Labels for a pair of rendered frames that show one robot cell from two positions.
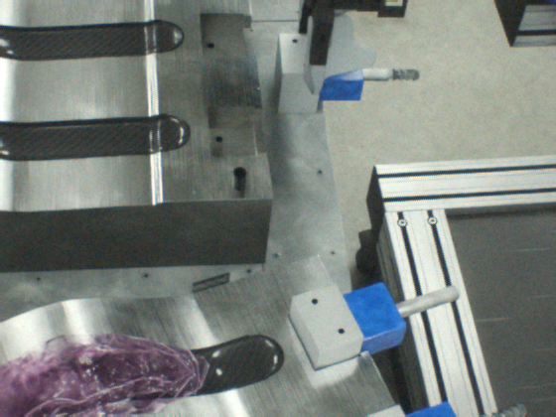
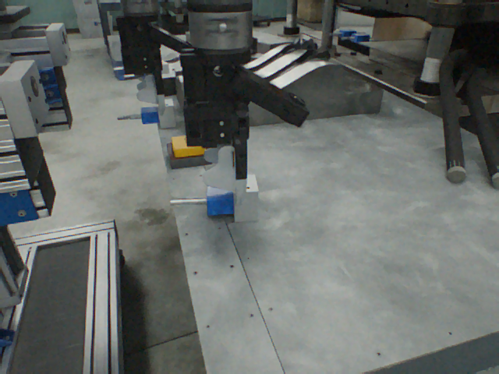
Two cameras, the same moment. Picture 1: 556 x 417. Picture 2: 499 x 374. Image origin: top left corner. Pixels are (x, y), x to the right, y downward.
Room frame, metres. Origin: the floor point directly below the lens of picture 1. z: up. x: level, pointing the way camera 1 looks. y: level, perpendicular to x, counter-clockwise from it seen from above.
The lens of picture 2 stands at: (1.62, 0.13, 1.13)
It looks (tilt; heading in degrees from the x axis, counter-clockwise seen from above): 31 degrees down; 175
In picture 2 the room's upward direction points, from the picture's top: straight up
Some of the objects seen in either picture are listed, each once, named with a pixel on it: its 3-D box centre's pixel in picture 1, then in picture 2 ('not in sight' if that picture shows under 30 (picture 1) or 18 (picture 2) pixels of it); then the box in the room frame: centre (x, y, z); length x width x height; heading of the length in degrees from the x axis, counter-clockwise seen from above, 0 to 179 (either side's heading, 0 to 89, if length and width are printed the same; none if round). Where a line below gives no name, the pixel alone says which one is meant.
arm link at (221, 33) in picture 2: not in sight; (221, 30); (1.16, 0.13, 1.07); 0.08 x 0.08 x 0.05
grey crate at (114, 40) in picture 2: not in sight; (137, 46); (-2.92, -0.80, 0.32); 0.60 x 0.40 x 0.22; 112
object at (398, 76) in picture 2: not in sight; (406, 56); (-0.11, 1.02, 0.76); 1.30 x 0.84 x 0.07; 12
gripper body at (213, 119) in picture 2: not in sight; (217, 97); (1.15, 0.13, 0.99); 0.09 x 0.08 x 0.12; 91
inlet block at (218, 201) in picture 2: not in sight; (214, 199); (1.15, 0.11, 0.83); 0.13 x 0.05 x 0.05; 91
